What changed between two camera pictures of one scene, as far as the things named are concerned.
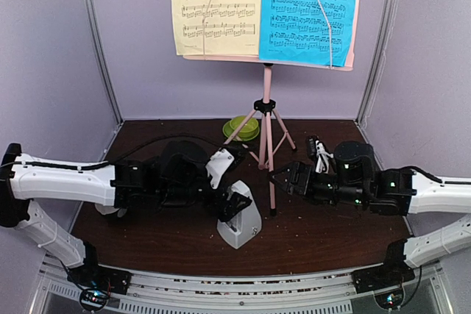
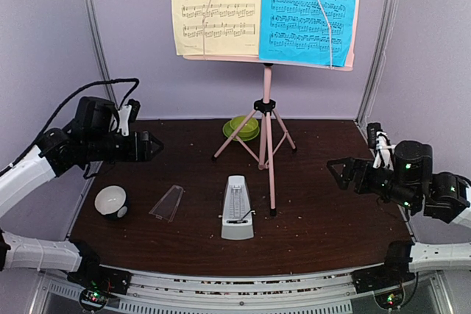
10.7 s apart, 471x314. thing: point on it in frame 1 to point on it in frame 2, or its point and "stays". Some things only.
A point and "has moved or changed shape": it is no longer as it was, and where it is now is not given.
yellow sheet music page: (217, 7) stays
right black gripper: (296, 169) to (361, 166)
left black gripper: (230, 210) to (142, 146)
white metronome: (244, 224) has moved or changed shape
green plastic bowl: (249, 129) stays
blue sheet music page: (307, 11) stays
